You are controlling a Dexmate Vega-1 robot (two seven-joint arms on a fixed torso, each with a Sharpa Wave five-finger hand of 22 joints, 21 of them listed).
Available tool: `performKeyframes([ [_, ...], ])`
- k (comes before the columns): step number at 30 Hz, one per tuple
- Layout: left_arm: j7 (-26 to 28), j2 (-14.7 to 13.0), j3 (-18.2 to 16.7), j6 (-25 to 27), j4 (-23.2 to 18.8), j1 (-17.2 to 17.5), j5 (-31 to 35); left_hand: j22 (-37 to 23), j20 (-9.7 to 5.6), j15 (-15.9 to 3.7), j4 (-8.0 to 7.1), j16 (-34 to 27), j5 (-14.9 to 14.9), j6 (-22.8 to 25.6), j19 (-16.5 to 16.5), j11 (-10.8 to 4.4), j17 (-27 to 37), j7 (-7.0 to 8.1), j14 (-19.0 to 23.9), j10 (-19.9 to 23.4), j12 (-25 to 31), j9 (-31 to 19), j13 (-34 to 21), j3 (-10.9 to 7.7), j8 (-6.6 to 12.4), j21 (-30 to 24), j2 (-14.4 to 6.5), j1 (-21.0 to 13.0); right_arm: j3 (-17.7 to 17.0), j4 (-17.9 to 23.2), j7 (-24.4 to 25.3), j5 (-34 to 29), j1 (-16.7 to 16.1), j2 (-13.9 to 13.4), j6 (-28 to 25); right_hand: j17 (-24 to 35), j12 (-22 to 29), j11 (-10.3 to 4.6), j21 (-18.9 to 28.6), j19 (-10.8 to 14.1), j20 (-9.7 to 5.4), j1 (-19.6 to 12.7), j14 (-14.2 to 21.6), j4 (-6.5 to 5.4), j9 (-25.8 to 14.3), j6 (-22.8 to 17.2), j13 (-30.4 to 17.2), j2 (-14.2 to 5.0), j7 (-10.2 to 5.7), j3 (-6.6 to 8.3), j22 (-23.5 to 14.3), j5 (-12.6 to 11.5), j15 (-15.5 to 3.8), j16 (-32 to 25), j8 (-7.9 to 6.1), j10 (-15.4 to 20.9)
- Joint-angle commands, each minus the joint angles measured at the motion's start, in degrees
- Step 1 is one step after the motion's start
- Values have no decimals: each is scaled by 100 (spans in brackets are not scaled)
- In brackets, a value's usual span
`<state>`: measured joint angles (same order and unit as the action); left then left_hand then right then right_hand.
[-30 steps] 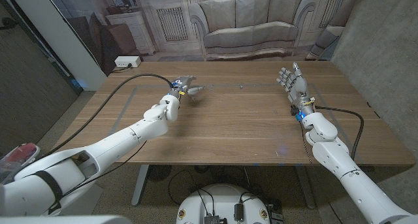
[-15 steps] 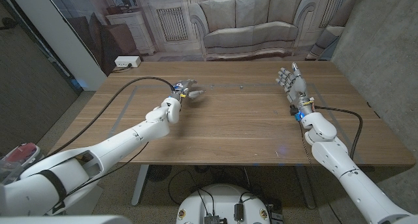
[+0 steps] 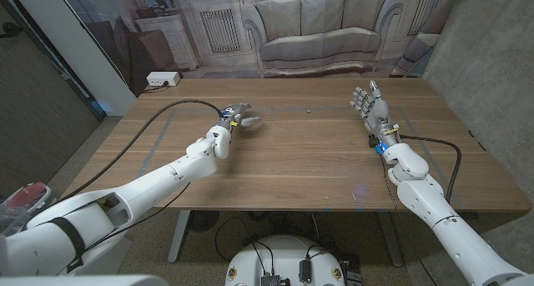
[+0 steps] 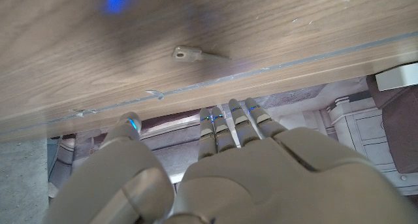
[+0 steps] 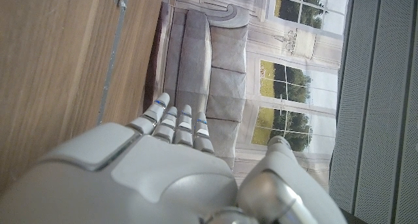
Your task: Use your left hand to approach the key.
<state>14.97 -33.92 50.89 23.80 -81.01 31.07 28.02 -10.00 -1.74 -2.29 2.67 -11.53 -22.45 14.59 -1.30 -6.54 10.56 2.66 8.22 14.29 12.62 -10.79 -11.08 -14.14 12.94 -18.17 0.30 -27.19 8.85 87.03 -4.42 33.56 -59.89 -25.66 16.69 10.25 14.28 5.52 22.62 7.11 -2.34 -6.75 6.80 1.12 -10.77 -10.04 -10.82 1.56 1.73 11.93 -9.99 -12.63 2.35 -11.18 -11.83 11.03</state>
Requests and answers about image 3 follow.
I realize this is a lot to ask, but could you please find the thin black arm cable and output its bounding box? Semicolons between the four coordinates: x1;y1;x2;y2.
83;181;191;253
379;153;446;286

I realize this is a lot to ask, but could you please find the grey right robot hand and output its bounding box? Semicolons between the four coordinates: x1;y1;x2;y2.
349;79;401;148

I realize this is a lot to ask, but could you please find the black power strip cable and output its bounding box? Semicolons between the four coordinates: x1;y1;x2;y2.
141;82;170;93

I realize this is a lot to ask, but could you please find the grey table leg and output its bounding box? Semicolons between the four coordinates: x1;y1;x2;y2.
167;209;192;264
375;210;404;268

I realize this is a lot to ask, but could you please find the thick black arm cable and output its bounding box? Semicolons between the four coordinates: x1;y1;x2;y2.
53;99;225;206
398;133;463;203

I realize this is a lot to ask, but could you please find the white power strip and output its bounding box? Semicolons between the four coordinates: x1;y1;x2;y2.
146;71;181;88

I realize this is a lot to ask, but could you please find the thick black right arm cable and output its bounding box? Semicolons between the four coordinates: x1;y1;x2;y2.
398;133;463;203

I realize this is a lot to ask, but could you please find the white wall panel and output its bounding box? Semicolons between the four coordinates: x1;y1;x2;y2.
8;0;137;117

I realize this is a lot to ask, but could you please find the white robot torso base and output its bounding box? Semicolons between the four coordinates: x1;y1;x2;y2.
224;234;346;286

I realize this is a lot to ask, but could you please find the clear box with red contents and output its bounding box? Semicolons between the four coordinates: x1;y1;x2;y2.
0;181;58;215

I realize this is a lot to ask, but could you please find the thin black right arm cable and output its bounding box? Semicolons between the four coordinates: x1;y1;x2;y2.
379;153;446;286

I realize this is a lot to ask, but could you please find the black adapter on torso base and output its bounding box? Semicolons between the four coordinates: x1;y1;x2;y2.
298;258;312;283

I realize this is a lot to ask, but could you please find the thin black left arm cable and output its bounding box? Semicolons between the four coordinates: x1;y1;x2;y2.
83;181;191;253

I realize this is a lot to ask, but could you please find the printed living room backdrop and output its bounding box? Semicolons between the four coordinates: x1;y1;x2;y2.
53;0;472;98

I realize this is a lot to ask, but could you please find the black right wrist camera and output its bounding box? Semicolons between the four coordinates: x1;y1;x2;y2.
367;133;385;156

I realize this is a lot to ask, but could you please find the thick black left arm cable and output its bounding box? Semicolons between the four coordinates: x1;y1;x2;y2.
53;99;225;206

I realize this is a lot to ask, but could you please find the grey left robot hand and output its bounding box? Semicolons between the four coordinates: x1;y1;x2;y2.
216;103;263;131

